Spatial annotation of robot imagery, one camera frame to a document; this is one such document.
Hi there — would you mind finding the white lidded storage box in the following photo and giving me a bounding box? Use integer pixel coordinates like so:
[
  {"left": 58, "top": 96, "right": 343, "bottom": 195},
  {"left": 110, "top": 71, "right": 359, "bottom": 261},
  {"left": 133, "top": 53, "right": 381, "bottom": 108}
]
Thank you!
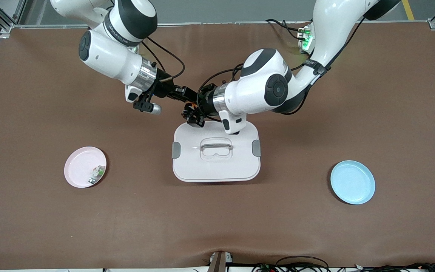
[{"left": 171, "top": 120, "right": 262, "bottom": 183}]

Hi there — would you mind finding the black cable bundle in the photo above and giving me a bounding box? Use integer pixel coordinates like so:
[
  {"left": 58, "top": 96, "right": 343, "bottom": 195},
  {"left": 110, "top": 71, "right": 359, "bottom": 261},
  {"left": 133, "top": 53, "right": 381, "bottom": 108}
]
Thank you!
[{"left": 329, "top": 262, "right": 435, "bottom": 272}]

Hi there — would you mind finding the green white switch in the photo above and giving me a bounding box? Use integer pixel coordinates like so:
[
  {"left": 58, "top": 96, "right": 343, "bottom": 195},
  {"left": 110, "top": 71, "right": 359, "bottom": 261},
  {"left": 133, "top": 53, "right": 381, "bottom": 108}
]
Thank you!
[{"left": 88, "top": 164, "right": 107, "bottom": 185}]

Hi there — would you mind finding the light blue round plate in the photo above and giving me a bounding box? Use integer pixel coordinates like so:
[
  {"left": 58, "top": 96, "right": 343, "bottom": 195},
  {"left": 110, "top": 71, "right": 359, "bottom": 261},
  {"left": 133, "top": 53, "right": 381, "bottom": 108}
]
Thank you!
[{"left": 330, "top": 160, "right": 376, "bottom": 205}]

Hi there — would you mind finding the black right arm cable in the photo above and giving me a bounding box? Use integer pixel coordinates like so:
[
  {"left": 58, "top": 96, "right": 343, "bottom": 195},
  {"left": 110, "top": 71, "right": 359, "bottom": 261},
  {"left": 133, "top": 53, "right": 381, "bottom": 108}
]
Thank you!
[{"left": 141, "top": 36, "right": 186, "bottom": 90}]

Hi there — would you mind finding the pink round plate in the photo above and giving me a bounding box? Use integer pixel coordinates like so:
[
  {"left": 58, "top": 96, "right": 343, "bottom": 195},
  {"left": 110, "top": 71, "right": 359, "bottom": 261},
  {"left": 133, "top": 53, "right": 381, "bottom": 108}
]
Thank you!
[{"left": 64, "top": 146, "right": 107, "bottom": 189}]

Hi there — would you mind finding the black looped cable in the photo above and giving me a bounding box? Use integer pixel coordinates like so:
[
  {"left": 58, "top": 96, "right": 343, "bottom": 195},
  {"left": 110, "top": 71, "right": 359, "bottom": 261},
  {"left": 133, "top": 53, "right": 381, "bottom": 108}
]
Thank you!
[{"left": 275, "top": 256, "right": 330, "bottom": 272}]

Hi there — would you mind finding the black left base cable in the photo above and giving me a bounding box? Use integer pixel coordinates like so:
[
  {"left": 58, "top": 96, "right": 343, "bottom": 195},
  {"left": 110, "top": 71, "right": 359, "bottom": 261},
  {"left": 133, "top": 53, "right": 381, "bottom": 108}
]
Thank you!
[{"left": 266, "top": 18, "right": 305, "bottom": 40}]

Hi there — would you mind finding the brown table mat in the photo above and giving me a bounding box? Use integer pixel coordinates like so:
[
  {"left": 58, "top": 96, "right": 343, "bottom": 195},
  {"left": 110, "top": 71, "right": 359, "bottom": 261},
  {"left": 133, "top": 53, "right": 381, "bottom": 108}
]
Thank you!
[{"left": 0, "top": 21, "right": 435, "bottom": 270}]

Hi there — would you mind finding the gray lid handle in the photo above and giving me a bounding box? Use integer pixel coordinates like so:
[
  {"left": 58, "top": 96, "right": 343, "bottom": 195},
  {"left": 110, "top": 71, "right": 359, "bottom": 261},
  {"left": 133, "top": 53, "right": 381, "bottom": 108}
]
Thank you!
[{"left": 200, "top": 138, "right": 233, "bottom": 161}]

